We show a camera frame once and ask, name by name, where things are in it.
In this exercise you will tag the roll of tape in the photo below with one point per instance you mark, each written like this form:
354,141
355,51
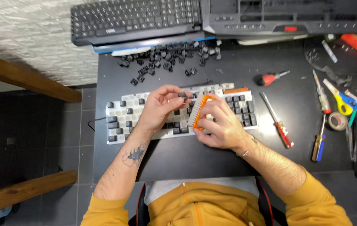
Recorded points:
332,121

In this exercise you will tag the white t-shirt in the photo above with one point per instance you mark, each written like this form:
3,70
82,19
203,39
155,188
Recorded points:
172,188

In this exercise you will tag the yellow and blue scissors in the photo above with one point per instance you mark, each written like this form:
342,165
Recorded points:
342,100

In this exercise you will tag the wooden furniture beam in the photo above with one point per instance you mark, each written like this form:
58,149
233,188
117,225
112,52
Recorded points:
24,190
24,75

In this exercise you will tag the metal tweezers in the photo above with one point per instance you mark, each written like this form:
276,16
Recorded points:
350,144

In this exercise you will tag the single black keycap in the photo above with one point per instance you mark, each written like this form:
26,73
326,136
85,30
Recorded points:
182,94

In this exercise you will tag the person's right hand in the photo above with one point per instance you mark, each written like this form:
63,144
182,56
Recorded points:
228,127

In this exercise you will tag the black full keyboard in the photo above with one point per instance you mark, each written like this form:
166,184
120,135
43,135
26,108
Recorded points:
131,18

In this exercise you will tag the orange cleaning brush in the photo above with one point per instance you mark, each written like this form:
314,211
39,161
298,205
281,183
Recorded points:
197,113

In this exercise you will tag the mustard yellow hoodie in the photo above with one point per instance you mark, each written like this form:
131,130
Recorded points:
203,207

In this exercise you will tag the person's left hand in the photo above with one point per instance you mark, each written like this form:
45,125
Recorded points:
158,108

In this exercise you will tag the white keyboard with missing keys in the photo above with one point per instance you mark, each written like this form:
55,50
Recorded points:
125,117

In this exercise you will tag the white pen-shaped stick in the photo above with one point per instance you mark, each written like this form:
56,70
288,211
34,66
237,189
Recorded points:
329,51

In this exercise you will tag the black chair with red trim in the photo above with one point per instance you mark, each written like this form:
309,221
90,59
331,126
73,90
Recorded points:
140,210

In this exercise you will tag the pile of loose black keycaps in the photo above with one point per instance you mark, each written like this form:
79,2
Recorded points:
166,58

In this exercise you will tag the blue-edged flat board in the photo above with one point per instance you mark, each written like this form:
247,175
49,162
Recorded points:
153,44

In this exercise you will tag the round black tray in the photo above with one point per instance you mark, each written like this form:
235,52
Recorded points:
316,56

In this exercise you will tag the black empty keyboard frame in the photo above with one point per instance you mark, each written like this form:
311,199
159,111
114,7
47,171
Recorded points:
279,17

